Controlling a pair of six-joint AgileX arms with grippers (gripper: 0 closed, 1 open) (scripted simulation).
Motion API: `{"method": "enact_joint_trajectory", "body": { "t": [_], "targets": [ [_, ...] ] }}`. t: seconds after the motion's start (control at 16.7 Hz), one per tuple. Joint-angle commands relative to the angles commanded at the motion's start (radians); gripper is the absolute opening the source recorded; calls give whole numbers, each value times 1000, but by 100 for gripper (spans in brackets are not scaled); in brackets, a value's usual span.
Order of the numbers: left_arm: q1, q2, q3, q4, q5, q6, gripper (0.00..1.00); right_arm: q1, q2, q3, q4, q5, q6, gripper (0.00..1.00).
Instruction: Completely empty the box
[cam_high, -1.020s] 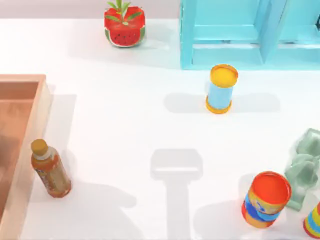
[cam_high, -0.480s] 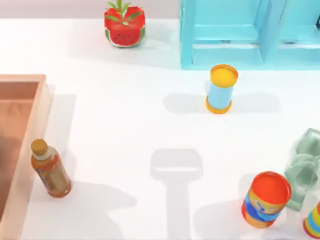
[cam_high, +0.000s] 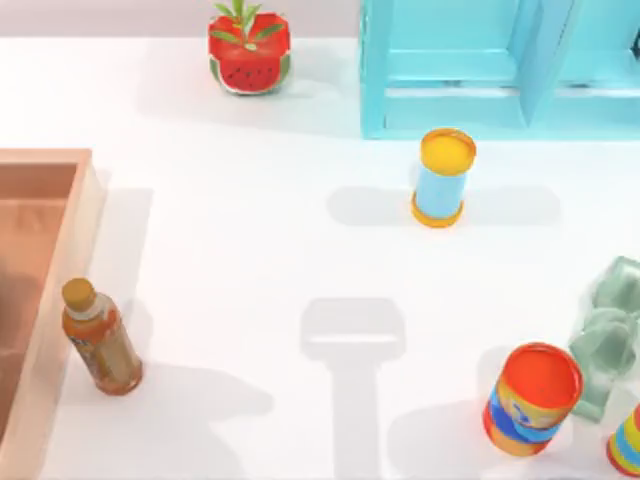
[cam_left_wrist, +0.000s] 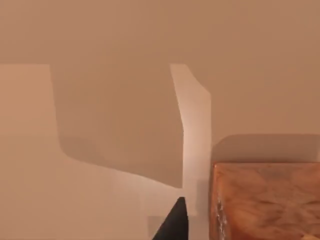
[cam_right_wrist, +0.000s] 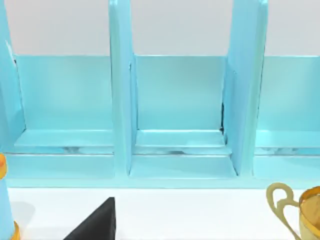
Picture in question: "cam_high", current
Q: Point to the yellow and blue can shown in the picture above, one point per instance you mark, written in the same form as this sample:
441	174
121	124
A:
442	180

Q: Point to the watermelon plant pot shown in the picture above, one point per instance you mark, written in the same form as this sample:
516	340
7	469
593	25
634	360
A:
248	65

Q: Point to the light blue rack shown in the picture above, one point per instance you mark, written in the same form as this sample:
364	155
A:
450	65

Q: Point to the orange drink bottle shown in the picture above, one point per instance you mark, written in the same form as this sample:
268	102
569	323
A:
102	347

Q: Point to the orange and blue can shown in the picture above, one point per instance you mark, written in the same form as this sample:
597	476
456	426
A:
530	405

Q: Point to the salmon-coloured shallow box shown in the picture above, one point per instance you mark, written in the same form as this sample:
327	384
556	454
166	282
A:
35	280

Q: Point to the pale green glass trophy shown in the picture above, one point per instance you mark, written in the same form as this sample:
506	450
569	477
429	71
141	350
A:
607	340

